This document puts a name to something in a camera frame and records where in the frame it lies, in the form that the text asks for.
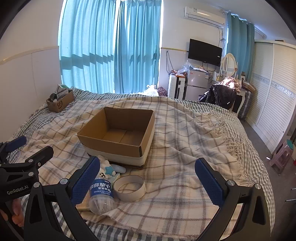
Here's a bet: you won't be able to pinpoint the clear plastic cotton swab jar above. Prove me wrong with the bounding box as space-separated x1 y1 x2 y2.
89 177 116 215

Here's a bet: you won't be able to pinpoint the cream plaid fringed blanket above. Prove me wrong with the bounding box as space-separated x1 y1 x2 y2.
9 96 275 235

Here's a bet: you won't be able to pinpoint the pink cloth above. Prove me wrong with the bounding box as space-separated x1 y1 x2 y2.
220 77 241 90

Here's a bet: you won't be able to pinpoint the brown flat cartons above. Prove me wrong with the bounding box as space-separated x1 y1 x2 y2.
242 81 256 92

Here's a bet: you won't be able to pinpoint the oval white vanity mirror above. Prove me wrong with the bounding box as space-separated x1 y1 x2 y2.
221 53 238 78

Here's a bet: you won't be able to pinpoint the dark wall cable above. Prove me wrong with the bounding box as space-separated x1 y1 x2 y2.
166 51 173 75

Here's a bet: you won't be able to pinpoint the black jacket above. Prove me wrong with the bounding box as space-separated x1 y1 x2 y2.
198 83 238 111

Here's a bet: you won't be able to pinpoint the white air conditioner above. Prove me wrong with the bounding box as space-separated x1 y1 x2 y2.
184 6 226 29

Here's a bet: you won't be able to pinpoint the silver fridge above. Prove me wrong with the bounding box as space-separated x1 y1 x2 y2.
185 69 209 101

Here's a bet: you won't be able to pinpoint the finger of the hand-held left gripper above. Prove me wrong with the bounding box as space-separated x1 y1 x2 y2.
13 146 54 177
0 136 27 163

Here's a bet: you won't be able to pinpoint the wide blue curtain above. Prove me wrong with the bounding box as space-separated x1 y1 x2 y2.
59 0 120 93

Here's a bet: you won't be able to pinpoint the purple plastic stool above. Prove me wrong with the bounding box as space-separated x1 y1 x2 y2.
269 139 296 175

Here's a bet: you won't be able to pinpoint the white dressing table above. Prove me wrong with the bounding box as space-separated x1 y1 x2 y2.
231 89 247 114

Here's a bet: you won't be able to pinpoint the white tape ring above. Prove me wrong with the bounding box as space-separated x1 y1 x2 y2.
113 175 146 202

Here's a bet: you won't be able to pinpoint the white toy with blue star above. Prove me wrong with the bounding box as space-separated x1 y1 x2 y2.
97 156 121 184

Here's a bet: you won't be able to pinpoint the white suitcase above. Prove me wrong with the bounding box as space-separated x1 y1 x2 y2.
168 75 187 99

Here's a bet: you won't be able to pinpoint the black wall television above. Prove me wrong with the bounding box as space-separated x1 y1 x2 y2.
188 39 223 67

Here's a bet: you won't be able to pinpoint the yellow box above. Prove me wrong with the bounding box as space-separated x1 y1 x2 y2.
76 191 92 212

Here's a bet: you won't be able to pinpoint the large cardboard box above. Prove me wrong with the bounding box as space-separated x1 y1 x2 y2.
77 107 155 171

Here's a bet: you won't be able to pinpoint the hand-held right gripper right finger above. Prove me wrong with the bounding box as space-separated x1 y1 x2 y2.
195 158 271 241

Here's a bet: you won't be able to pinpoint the clear plastic bag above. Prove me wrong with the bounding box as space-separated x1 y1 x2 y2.
178 60 192 75

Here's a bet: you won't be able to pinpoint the white louvred wardrobe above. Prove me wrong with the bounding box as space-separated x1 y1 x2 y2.
245 39 296 154

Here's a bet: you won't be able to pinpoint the white plastic bag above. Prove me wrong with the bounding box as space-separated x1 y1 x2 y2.
142 85 160 97

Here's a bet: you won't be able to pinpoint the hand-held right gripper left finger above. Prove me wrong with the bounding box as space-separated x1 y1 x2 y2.
23 156 101 241

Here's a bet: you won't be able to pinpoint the grey checkered storage box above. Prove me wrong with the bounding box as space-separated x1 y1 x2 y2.
238 90 253 120

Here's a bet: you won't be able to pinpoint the narrow blue curtain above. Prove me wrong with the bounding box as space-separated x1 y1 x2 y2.
226 11 255 80

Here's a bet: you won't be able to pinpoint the person's left hand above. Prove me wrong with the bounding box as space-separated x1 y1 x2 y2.
0 199 25 228

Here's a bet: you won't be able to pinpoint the small cardboard box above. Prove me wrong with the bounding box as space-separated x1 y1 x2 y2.
46 89 75 113

